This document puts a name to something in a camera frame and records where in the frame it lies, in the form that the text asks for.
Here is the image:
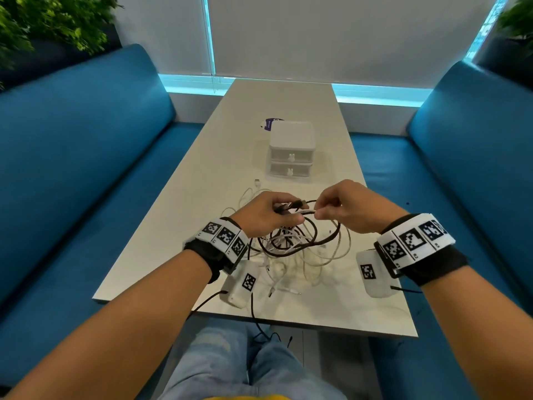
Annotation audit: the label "white mini drawer box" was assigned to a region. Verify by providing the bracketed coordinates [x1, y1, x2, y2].
[268, 120, 316, 178]

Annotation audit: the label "black marker wristband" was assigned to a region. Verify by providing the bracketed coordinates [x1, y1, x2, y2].
[373, 213, 469, 287]
[183, 217, 250, 284]

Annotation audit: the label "white roller blind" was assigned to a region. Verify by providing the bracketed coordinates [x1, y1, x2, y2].
[114, 0, 215, 76]
[207, 0, 500, 89]

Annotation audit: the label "blue sofa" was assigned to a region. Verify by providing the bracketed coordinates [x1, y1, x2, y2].
[349, 60, 533, 400]
[0, 43, 205, 388]

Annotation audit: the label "tangle of white cables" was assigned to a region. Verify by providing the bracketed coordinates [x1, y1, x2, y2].
[220, 178, 353, 298]

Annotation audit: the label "person's right hand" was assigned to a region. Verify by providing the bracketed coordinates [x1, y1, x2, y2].
[314, 179, 409, 234]

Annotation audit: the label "black USB cable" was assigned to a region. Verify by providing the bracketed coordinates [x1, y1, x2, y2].
[249, 198, 342, 343]
[266, 222, 319, 253]

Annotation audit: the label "person's right forearm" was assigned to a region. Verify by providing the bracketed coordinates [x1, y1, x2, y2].
[423, 264, 533, 400]

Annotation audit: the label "yellow shirt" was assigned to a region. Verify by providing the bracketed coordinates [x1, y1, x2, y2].
[204, 394, 292, 400]

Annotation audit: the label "green plant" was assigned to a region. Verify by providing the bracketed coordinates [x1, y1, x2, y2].
[0, 0, 124, 79]
[497, 0, 533, 38]

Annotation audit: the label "blue jeans legs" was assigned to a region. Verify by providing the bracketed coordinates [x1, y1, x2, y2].
[158, 318, 349, 400]

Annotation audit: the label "person's left forearm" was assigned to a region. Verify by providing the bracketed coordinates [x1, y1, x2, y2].
[4, 249, 213, 400]

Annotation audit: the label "dark planter box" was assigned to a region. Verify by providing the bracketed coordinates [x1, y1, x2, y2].
[0, 24, 124, 90]

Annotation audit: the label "black camera cable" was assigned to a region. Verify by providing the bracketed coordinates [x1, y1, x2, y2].
[185, 290, 229, 321]

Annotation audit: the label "person's left hand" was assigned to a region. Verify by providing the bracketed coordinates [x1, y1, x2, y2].
[230, 191, 309, 239]

